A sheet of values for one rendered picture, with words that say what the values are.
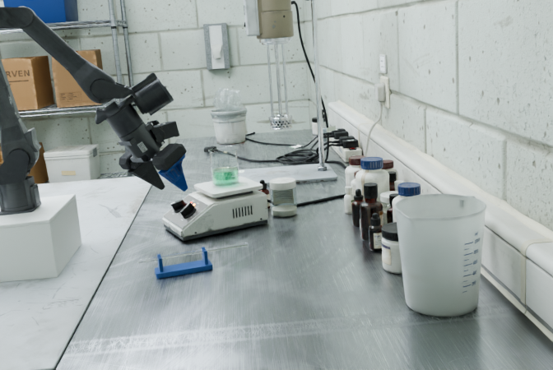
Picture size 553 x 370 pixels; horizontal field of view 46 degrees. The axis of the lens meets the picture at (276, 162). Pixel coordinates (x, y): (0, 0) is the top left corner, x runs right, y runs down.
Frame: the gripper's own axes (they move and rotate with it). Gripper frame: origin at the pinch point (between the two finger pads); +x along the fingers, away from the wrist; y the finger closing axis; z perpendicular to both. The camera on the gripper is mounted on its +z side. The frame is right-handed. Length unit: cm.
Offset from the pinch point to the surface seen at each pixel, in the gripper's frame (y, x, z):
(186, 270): -18.6, 8.6, -15.0
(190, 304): -30.3, 7.2, -21.9
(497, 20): -60, -3, 36
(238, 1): 186, 22, 178
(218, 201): -4.8, 10.3, 4.3
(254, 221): -5.8, 19.3, 8.2
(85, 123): 248, 35, 84
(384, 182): -25.4, 24.9, 28.5
